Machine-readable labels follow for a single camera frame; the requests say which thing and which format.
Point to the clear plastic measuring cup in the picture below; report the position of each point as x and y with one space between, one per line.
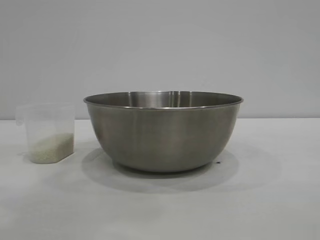
47 117

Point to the stainless steel mixing bowl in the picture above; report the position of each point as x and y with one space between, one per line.
162 135

